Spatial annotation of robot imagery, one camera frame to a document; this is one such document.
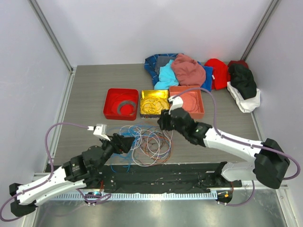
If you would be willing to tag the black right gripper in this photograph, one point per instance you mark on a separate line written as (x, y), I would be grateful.
(164, 121)

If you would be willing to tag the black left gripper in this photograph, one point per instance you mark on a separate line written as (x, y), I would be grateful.
(120, 144)

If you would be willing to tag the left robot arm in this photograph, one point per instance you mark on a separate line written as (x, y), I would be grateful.
(80, 172)

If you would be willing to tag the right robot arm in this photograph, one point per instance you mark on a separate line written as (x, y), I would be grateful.
(263, 161)

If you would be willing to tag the salmon pink box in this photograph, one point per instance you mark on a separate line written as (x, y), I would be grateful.
(192, 100)

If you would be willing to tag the gold metal tin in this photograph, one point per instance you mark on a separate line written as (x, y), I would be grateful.
(152, 102)

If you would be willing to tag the red plastic box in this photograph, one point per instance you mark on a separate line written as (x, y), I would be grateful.
(116, 96)

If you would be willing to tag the cyan cloth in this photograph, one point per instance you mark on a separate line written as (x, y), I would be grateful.
(167, 78)

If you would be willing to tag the grey tape roll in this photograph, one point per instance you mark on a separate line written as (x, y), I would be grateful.
(126, 107)

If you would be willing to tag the royal blue cloth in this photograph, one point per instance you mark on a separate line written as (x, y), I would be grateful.
(208, 77)

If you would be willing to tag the dusty pink cloth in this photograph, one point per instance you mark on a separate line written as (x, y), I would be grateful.
(188, 71)

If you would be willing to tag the grey cloth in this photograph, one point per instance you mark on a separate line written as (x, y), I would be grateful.
(162, 61)

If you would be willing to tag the black cloth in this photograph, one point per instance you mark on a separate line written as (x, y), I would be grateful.
(242, 79)

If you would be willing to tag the dark red cloth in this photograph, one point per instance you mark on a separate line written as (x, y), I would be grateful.
(240, 62)

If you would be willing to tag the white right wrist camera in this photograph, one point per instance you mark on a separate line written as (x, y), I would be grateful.
(175, 102)

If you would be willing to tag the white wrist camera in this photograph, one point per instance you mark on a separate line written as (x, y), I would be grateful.
(175, 102)
(100, 131)

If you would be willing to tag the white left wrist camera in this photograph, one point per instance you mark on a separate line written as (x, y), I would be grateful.
(100, 131)

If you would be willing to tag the white slotted cable duct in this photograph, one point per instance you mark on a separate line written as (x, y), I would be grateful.
(76, 196)

